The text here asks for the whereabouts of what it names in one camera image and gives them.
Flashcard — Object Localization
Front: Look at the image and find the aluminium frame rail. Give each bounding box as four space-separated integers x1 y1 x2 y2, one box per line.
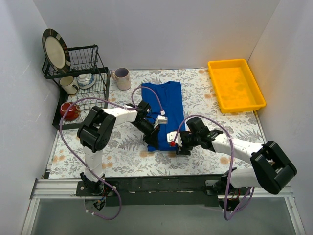
22 179 305 235

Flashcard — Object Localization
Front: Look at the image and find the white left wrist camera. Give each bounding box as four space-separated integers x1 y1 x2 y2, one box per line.
154 115 168 127

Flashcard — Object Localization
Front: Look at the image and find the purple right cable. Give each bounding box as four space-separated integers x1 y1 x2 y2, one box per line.
170 115 255 221

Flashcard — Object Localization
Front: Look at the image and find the dark rimmed cream plate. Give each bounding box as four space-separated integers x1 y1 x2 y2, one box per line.
42 28 71 74

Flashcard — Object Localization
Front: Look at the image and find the blue printed t shirt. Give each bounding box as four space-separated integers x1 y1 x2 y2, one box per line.
141 81 184 152

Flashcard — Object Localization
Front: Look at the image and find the cream mug in rack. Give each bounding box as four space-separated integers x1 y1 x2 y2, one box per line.
59 76 79 95

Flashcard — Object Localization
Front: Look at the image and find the floral patterned table mat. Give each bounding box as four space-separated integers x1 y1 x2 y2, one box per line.
49 68 264 179

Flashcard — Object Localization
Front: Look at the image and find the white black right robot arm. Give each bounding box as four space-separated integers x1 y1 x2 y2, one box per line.
167 116 297 195

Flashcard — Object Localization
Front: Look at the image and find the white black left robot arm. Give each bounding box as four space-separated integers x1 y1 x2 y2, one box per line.
77 101 160 196

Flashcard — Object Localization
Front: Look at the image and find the yellow plastic bin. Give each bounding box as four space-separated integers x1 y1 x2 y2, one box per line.
208 59 267 113

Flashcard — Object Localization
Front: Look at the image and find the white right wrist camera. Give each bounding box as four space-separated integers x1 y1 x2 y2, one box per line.
166 131 182 147

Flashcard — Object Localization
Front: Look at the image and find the purple cable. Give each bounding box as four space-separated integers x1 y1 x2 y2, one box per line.
170 115 255 221
59 86 166 220

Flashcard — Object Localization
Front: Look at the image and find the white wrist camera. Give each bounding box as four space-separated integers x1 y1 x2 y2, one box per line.
166 131 182 147
154 115 168 127

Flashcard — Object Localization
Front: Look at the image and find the beige ceramic mug purple inside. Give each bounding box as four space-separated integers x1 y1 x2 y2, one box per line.
111 68 131 91

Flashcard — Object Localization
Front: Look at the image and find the red cup in rack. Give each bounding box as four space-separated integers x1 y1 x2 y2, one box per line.
59 102 81 121

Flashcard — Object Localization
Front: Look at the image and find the blue white teapot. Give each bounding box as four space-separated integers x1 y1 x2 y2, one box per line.
77 74 95 89

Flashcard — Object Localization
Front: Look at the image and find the black wire dish rack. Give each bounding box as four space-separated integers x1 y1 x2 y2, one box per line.
42 45 111 129

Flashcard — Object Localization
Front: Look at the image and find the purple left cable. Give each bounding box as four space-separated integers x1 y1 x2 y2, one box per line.
59 86 166 220

